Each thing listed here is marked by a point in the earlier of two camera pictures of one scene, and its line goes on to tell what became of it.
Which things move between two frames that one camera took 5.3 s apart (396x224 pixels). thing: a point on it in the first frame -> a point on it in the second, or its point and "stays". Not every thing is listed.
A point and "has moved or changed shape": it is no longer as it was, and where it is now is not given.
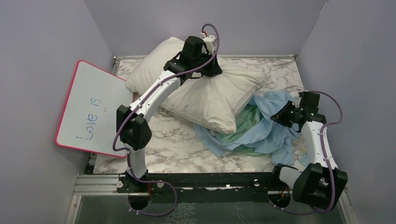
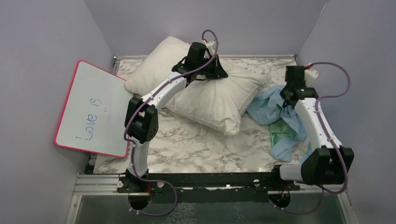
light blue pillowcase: (270, 136) has moved or changed shape
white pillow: (213, 101) stays
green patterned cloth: (248, 120) -> (279, 129)
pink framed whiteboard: (88, 119) stays
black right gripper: (279, 117) -> (281, 94)
